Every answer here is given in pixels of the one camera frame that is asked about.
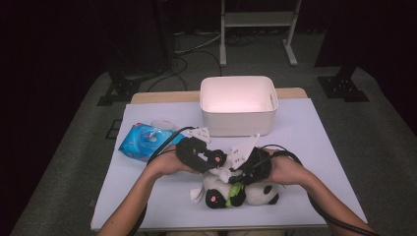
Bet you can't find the panda plush toy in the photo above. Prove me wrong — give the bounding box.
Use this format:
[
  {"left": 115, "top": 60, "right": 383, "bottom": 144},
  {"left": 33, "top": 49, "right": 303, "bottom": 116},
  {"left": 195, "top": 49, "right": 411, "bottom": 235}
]
[{"left": 190, "top": 148, "right": 280, "bottom": 209}]

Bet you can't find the black floor cable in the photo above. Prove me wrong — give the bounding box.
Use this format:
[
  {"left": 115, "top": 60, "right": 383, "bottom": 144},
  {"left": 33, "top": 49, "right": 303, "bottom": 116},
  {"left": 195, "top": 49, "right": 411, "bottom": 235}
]
[
  {"left": 147, "top": 56, "right": 190, "bottom": 92},
  {"left": 176, "top": 48, "right": 223, "bottom": 77}
]

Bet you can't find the white plastic storage bin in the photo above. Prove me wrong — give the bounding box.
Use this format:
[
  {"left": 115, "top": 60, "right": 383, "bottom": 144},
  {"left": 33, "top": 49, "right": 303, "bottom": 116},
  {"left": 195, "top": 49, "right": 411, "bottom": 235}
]
[{"left": 199, "top": 76, "right": 279, "bottom": 138}]

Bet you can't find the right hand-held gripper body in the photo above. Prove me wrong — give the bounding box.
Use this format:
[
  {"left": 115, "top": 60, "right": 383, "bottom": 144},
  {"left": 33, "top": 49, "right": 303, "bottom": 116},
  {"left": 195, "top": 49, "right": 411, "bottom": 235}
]
[{"left": 229, "top": 133, "right": 273, "bottom": 185}]

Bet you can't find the black stand base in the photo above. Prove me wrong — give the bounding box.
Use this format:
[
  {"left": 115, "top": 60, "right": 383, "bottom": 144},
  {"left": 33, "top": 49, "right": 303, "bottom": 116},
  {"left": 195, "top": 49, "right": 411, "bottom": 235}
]
[
  {"left": 317, "top": 65, "right": 370, "bottom": 103},
  {"left": 96, "top": 70, "right": 142, "bottom": 106}
]

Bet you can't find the white table mat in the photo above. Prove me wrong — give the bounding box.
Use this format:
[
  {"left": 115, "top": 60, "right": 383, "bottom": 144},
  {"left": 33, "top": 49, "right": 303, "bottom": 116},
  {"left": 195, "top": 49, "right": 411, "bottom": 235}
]
[{"left": 90, "top": 97, "right": 368, "bottom": 232}]

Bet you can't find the left hand-held gripper cable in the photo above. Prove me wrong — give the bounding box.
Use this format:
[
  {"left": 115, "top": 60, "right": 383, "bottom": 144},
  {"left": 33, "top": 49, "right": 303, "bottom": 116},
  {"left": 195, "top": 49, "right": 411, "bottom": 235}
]
[{"left": 126, "top": 126, "right": 198, "bottom": 236}]

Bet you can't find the person's left hand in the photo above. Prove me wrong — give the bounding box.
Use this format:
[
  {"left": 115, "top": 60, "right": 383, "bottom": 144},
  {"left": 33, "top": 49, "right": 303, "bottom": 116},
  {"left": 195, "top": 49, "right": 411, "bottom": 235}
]
[{"left": 146, "top": 149, "right": 198, "bottom": 180}]

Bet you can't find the blue wet wipes pack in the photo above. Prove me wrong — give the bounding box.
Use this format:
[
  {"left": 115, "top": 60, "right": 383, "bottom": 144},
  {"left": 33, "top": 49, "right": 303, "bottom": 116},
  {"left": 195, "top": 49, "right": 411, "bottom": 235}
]
[{"left": 118, "top": 119, "right": 186, "bottom": 163}]

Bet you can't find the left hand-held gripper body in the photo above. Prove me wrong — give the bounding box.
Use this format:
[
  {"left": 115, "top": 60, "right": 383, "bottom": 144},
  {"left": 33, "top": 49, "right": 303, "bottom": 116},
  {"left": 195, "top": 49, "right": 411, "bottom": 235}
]
[{"left": 176, "top": 127, "right": 211, "bottom": 174}]

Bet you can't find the white wet wipe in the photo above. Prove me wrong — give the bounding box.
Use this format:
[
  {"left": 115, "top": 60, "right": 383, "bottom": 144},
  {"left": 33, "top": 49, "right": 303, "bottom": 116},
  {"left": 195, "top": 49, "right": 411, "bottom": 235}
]
[
  {"left": 146, "top": 129, "right": 161, "bottom": 143},
  {"left": 214, "top": 165, "right": 235, "bottom": 184}
]

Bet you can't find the white metal stand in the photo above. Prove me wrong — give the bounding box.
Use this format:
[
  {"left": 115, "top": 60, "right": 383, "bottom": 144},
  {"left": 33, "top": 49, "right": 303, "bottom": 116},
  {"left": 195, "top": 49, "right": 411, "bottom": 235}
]
[{"left": 218, "top": 0, "right": 303, "bottom": 68}]

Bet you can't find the grey floor cable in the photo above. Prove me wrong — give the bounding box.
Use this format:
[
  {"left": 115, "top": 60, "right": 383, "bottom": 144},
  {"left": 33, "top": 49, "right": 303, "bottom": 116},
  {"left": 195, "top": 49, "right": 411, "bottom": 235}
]
[{"left": 173, "top": 32, "right": 222, "bottom": 55}]

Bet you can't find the person's right hand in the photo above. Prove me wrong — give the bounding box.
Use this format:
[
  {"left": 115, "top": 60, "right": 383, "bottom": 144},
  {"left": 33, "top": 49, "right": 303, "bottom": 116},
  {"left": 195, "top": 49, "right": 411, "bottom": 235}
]
[{"left": 265, "top": 150, "right": 311, "bottom": 188}]

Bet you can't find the wooden table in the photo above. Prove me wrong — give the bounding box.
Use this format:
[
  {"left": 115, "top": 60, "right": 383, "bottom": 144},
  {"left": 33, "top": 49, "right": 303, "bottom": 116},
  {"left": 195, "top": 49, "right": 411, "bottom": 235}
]
[{"left": 90, "top": 87, "right": 368, "bottom": 232}]

